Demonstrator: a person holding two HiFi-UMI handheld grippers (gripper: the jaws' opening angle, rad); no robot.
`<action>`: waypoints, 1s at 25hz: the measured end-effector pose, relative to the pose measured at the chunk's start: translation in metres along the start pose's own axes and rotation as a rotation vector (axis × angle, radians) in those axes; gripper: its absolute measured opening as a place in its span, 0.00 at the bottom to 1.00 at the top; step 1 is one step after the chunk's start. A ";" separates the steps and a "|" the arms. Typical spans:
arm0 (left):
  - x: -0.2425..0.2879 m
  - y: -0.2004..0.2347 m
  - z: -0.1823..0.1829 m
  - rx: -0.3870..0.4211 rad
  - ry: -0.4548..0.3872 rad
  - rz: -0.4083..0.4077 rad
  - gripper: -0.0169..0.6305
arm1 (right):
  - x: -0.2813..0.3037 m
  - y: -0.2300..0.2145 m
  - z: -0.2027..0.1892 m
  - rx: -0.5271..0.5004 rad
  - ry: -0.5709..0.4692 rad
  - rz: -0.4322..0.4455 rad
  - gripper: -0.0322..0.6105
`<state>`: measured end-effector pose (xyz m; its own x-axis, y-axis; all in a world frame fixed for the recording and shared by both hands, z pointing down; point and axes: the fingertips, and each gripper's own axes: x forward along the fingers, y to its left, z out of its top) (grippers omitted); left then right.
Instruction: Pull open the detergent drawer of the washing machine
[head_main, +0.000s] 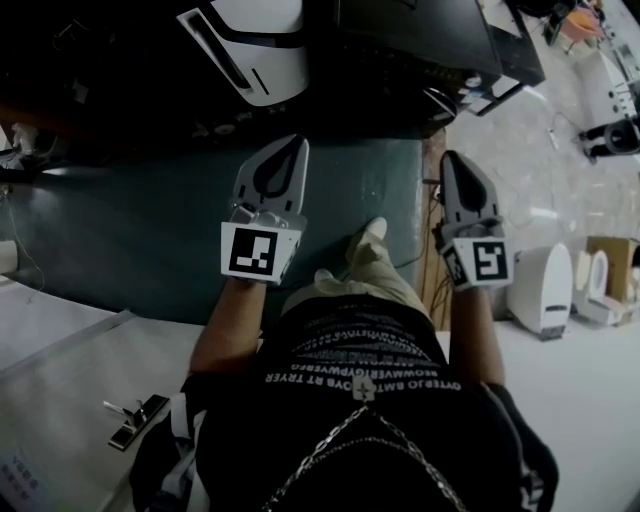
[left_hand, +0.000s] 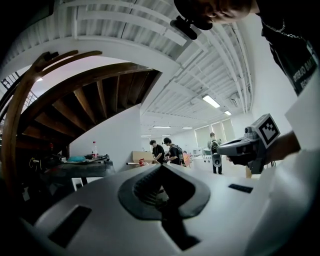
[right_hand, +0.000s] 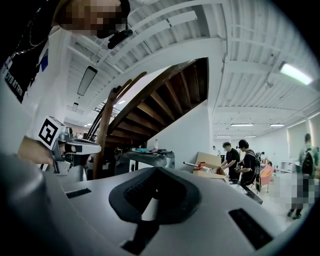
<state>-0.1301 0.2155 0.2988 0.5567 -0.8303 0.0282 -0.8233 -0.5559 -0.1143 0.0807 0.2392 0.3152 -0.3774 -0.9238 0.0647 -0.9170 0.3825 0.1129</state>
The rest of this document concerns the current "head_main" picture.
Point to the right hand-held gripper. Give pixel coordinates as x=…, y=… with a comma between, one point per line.
x=487, y=260

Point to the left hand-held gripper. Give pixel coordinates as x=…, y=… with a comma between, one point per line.
x=250, y=252

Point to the white washing machine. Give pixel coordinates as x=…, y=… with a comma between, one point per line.
x=280, y=65

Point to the person's left forearm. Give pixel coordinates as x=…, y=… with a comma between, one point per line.
x=227, y=325

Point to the person's right forearm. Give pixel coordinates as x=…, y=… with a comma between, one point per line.
x=475, y=335

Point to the white machine housing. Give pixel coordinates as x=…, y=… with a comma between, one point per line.
x=602, y=95

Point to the white shoe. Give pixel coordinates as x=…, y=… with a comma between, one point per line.
x=375, y=227
x=323, y=276

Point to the beige trousers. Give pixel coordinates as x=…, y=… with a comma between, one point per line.
x=372, y=280

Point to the small white toilet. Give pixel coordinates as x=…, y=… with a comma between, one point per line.
x=597, y=285

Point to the brown cardboard box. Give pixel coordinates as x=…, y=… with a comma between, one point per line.
x=622, y=260

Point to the black round speaker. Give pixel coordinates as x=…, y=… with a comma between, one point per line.
x=620, y=136

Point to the black box cabinet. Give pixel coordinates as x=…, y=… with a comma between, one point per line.
x=425, y=35

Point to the orange container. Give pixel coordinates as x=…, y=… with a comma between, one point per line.
x=582, y=25

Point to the white crumpled cloth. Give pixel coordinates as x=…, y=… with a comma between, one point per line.
x=25, y=136

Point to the black printed shirt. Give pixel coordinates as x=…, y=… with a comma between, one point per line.
x=360, y=440

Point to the white paper roll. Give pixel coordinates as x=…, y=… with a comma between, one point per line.
x=7, y=256

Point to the white door panel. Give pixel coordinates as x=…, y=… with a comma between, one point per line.
x=65, y=380

